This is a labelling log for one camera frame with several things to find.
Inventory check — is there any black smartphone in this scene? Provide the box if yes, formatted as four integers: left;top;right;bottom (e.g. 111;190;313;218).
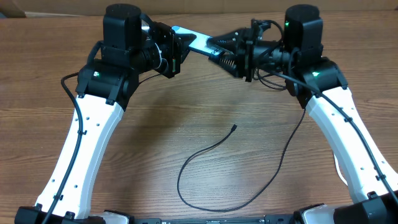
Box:
172;26;223;57

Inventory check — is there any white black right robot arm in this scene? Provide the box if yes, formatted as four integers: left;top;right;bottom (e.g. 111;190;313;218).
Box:
207;4;397;223

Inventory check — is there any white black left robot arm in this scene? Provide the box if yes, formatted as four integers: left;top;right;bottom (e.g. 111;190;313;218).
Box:
14;4;196;224

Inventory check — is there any black USB charging cable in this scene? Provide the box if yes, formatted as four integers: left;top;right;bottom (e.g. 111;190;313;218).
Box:
177;74;307;213

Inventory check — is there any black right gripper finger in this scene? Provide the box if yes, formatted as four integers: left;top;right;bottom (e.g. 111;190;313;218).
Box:
206;28;248;52
208;53;246;78

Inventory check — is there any brown cardboard backdrop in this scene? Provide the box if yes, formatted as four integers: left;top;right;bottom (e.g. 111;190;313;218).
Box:
1;0;397;17

